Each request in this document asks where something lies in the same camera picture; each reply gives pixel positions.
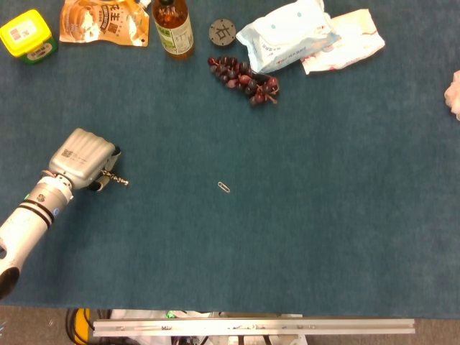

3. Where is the blue felt table mat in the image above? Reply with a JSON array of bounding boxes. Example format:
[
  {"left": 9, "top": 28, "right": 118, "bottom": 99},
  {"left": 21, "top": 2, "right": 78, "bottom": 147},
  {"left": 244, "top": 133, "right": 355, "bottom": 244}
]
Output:
[{"left": 0, "top": 0, "right": 460, "bottom": 320}]

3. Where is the orange snack pouch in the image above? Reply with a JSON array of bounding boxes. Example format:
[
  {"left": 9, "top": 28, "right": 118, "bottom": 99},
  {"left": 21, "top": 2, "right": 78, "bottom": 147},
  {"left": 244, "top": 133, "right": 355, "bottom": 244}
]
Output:
[{"left": 58, "top": 0, "right": 152, "bottom": 48}]

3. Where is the aluminium profile rail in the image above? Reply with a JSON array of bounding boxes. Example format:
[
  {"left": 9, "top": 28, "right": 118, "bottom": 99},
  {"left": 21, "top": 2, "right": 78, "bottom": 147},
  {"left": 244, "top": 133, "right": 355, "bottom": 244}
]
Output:
[{"left": 92, "top": 317, "right": 416, "bottom": 338}]

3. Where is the silver bead chain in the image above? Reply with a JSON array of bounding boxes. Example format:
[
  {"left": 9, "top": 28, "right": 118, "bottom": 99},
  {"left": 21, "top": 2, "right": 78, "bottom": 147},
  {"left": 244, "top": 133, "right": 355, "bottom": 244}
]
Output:
[{"left": 101, "top": 170, "right": 130, "bottom": 188}]

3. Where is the white red-printed soft pack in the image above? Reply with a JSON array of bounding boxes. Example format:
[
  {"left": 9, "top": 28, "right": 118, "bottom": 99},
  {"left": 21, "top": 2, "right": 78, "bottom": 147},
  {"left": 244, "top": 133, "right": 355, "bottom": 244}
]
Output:
[{"left": 300, "top": 8, "right": 386, "bottom": 76}]

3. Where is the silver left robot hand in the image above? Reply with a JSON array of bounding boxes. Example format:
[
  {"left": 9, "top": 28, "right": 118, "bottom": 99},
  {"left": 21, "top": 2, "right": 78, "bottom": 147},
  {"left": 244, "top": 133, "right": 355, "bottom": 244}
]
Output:
[{"left": 47, "top": 128, "right": 122, "bottom": 193}]

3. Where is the green jar with yellow lid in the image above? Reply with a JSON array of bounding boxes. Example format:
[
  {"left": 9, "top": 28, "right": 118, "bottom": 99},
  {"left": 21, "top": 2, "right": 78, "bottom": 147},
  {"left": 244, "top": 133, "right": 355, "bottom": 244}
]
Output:
[{"left": 0, "top": 9, "right": 59, "bottom": 65}]

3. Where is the amber liquid bottle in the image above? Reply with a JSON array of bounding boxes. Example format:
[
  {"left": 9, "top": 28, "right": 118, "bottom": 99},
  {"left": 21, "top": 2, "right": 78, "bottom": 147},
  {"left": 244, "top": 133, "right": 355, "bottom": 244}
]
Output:
[{"left": 152, "top": 0, "right": 196, "bottom": 61}]

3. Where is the yellow black cabled device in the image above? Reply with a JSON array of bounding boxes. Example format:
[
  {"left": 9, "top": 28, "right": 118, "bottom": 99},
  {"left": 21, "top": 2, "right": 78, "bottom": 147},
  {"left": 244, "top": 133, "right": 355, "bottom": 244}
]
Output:
[{"left": 64, "top": 308, "right": 95, "bottom": 345}]

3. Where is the black round disc with character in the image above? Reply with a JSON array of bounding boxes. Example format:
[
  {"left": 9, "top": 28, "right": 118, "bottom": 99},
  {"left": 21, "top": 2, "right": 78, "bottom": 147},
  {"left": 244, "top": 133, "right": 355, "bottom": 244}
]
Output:
[{"left": 208, "top": 18, "right": 238, "bottom": 47}]

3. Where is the light blue wet wipes pack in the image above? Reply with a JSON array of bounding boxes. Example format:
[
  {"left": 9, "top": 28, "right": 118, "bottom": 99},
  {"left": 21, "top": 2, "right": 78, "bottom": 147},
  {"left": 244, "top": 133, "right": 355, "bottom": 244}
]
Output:
[{"left": 235, "top": 0, "right": 341, "bottom": 75}]

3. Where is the white mesh bath sponge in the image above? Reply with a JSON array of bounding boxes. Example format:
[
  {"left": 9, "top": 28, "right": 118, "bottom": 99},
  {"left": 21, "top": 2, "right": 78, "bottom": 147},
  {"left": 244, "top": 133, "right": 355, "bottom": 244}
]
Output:
[{"left": 443, "top": 70, "right": 460, "bottom": 121}]

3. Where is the bunch of dark red grapes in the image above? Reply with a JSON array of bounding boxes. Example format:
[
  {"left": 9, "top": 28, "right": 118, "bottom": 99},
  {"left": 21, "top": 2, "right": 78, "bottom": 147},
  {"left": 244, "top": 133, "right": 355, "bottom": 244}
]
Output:
[{"left": 207, "top": 55, "right": 280, "bottom": 107}]

